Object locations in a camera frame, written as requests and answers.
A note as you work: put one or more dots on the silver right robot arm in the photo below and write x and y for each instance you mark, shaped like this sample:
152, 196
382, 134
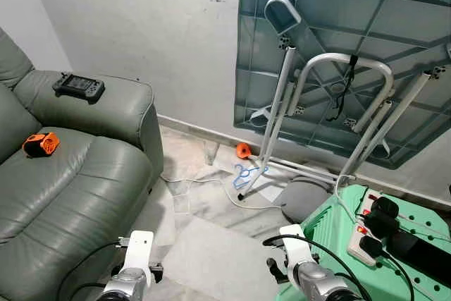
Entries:
317, 283

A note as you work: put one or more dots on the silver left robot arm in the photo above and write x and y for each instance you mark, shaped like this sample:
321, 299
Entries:
123, 287

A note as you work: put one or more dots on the green leather sofa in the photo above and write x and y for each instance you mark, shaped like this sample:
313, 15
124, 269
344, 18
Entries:
84, 174

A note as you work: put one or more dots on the mint green plastic stool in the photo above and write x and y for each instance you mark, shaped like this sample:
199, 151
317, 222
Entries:
331, 227

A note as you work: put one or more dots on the grey round cushion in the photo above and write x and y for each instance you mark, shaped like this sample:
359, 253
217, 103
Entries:
303, 201

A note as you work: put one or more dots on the white power strip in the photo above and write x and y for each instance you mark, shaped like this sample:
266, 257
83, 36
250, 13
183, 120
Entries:
354, 248

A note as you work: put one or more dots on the small black power plug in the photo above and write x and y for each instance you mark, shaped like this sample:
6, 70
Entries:
371, 246

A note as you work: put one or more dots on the blue clothes hanger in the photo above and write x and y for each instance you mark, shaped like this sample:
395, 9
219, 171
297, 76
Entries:
244, 171

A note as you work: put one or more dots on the large black power adapter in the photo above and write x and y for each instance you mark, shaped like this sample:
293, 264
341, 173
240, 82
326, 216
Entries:
384, 211

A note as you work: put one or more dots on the small orange round object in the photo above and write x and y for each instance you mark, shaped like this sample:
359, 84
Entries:
243, 151

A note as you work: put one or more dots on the black rectangular device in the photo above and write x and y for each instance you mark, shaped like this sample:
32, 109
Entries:
423, 255

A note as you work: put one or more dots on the orange black tape measure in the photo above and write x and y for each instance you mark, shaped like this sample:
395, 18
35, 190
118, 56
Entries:
41, 145

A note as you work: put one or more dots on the black handheld game console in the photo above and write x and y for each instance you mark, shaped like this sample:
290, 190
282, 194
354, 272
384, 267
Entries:
79, 87

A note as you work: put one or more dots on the grey-green folding table, white legs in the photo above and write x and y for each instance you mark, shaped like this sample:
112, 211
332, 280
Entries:
394, 19

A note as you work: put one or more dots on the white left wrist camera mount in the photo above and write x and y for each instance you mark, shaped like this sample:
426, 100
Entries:
139, 248

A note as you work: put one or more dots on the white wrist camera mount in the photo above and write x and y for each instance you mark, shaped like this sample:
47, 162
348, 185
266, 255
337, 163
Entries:
139, 248
296, 244

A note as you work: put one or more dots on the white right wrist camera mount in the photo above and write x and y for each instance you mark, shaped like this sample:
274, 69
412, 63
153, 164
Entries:
296, 244

